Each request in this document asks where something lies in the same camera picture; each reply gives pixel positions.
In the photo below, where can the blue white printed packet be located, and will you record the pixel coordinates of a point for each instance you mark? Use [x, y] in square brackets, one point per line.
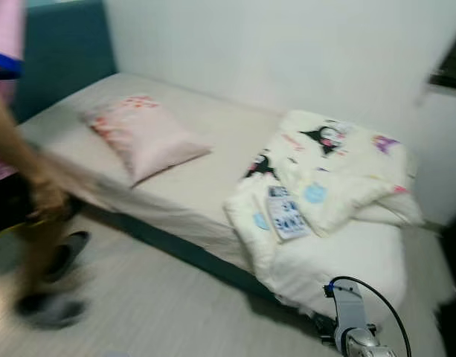
[287, 214]

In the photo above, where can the cream cartoon print quilt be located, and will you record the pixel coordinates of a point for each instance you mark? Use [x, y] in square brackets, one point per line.
[339, 171]

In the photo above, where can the pink floral pillow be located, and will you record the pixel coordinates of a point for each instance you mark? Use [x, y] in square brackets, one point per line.
[149, 141]

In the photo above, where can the bare person forearm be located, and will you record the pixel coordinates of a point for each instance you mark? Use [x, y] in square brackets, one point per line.
[15, 141]

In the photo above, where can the bare person hand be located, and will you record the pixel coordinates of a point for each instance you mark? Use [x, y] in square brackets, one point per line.
[47, 199]

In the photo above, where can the large black furniture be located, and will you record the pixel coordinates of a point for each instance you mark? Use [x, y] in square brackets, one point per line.
[454, 312]

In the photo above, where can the cream sheeted mattress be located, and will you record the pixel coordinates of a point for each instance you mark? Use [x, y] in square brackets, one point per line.
[213, 163]

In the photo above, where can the dark grey slipper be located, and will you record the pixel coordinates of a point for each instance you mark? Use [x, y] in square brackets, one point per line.
[53, 309]
[71, 253]

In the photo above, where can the person in pink shirt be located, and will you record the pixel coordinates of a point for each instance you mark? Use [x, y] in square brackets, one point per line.
[4, 30]

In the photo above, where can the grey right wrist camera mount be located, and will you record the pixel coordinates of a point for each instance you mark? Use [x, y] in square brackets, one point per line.
[350, 305]

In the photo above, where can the teal upholstered bed frame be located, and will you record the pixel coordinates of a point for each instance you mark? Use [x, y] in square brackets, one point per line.
[64, 52]

